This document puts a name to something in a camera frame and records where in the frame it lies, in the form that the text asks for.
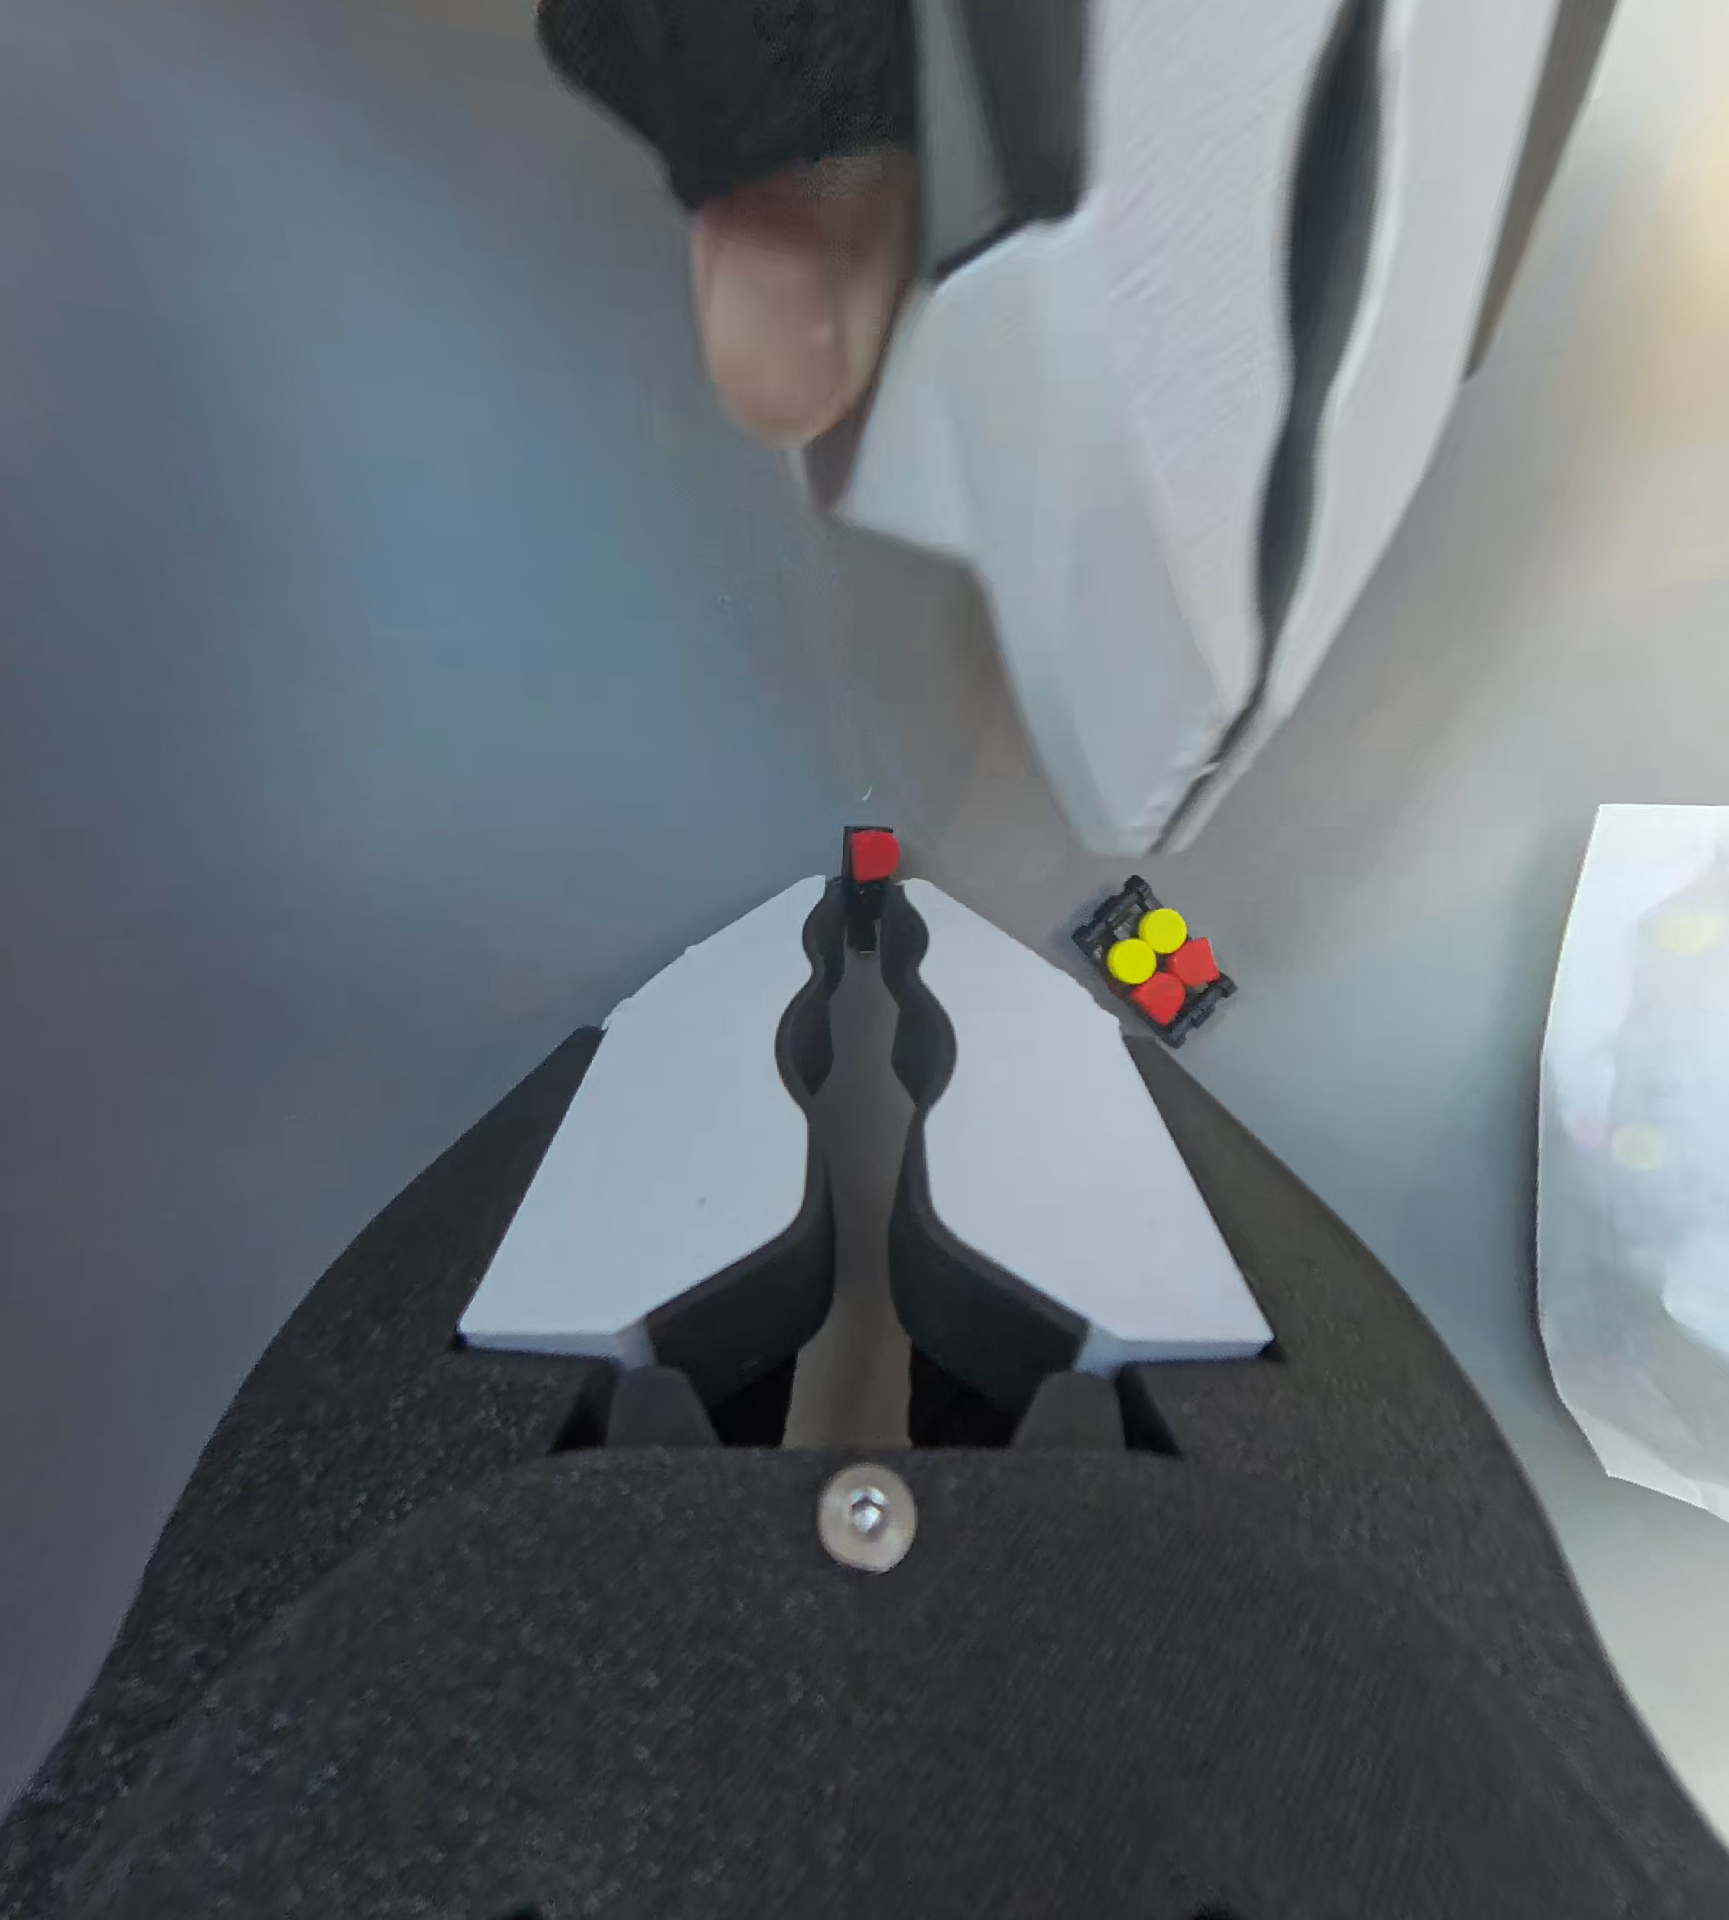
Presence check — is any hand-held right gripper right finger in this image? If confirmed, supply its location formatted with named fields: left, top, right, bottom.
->
left=882, top=877, right=1275, bottom=1369

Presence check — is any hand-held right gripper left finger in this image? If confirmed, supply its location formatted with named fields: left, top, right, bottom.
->
left=460, top=877, right=839, bottom=1359

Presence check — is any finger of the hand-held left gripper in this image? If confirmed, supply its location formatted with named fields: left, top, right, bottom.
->
left=840, top=0, right=1352, bottom=861
left=1165, top=0, right=1570, bottom=854

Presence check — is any black red yellow brick plate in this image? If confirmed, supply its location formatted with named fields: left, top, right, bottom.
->
left=1073, top=874, right=1241, bottom=1052

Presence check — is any small red lego piece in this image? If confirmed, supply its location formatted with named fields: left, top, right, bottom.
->
left=840, top=826, right=904, bottom=955

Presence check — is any torn printed white paper bag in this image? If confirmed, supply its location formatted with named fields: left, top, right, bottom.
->
left=1534, top=797, right=1729, bottom=1569

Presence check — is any person's left hand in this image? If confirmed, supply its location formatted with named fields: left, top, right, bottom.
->
left=688, top=136, right=933, bottom=506

